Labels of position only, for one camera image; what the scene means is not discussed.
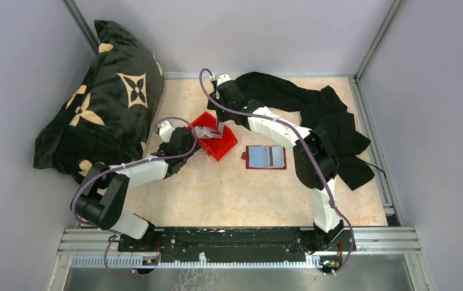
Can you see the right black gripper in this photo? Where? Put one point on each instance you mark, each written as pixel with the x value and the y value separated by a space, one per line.
pixel 221 117

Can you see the red leather card holder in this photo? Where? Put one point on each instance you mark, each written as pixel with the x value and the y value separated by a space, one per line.
pixel 255 157

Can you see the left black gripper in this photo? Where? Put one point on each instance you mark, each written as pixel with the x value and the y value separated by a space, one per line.
pixel 191 143

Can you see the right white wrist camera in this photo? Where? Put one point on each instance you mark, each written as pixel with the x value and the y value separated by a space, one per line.
pixel 221 79

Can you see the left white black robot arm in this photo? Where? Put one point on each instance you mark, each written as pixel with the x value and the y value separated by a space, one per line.
pixel 100 199

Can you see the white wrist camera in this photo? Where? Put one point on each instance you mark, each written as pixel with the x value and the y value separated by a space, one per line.
pixel 221 79
pixel 165 130

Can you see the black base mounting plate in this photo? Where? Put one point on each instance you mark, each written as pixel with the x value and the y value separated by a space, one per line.
pixel 236 244

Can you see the red plastic bin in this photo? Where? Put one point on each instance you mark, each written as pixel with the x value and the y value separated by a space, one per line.
pixel 214 147

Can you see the white credit card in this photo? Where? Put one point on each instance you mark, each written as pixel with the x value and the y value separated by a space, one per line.
pixel 275 157

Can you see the aluminium frame rail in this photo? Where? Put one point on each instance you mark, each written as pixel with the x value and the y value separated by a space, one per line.
pixel 92 248

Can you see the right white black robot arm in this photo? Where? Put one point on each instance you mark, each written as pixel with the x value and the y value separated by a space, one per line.
pixel 315 158

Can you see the black floral patterned pillow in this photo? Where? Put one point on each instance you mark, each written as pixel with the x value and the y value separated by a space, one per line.
pixel 108 118

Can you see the black cloth garment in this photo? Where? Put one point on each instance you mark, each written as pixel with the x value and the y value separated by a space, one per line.
pixel 318 108

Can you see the stack of grey cards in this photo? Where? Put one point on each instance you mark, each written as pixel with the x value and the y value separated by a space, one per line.
pixel 204 132

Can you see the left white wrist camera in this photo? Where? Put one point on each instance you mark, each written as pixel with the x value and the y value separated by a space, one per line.
pixel 165 130

